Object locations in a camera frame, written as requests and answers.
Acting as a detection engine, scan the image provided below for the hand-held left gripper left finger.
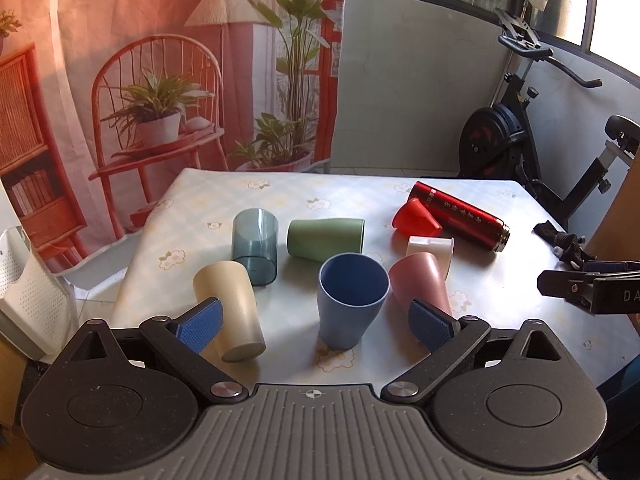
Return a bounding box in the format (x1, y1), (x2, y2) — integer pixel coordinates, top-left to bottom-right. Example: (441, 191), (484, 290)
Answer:
(70, 298), (249, 404)

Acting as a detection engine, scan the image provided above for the pink cup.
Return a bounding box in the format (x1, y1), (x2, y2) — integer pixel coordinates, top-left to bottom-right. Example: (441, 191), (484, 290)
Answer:
(388, 252), (454, 322)

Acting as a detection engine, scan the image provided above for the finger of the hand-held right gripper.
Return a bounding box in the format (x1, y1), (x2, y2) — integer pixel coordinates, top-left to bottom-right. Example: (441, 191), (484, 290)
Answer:
(537, 270), (601, 307)
(582, 258), (640, 274)

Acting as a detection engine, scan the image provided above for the translucent grey cup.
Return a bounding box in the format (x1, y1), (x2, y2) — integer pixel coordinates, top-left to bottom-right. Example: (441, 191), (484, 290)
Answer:
(232, 209), (279, 287)

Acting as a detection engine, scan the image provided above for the brown cardboard panel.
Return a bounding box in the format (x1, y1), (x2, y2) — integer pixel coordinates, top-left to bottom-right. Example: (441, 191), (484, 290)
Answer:
(584, 160), (640, 262)

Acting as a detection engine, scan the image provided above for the green cup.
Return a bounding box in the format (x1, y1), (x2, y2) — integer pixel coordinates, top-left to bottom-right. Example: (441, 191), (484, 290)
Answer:
(286, 217), (366, 264)

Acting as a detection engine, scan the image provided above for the red plastic cup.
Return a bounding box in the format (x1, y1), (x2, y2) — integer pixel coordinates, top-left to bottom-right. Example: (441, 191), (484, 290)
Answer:
(391, 198), (444, 236)

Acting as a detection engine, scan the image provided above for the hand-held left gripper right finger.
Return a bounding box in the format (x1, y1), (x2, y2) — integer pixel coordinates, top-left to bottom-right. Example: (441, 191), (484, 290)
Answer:
(382, 298), (565, 405)

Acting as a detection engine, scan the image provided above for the person's dark blue clothing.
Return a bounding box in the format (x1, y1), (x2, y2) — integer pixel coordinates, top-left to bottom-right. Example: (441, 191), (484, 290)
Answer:
(596, 355), (640, 479)

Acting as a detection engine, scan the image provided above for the printed backdrop cloth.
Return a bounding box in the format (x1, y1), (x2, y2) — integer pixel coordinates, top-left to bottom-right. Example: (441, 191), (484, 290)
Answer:
(0, 0), (348, 281)

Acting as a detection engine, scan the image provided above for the white cup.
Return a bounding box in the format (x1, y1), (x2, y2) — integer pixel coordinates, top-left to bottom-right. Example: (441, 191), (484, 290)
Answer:
(406, 235), (455, 281)

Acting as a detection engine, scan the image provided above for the red thermos bottle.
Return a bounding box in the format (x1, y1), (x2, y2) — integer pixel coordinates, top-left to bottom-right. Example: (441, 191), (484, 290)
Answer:
(409, 181), (512, 252)

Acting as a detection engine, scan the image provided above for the black exercise bike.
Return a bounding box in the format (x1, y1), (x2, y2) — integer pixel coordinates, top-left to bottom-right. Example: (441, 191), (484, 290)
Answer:
(457, 7), (640, 231)

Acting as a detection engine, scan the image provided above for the brown cardboard box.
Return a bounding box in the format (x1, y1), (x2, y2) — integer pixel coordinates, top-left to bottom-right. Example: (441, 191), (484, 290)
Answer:
(0, 345), (32, 480)

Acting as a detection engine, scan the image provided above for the floral tablecloth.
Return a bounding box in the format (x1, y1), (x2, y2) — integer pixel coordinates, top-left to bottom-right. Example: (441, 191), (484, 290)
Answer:
(111, 167), (640, 396)

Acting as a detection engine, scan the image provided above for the white perforated plastic basket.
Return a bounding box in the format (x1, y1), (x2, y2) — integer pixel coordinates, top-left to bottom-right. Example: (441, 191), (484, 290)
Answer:
(0, 225), (79, 362)

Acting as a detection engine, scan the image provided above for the blue cup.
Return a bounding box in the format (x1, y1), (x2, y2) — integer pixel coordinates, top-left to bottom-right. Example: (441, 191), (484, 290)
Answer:
(318, 253), (391, 349)

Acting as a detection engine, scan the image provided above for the cream cup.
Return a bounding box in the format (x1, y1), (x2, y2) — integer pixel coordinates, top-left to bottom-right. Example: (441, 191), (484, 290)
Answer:
(192, 261), (267, 364)

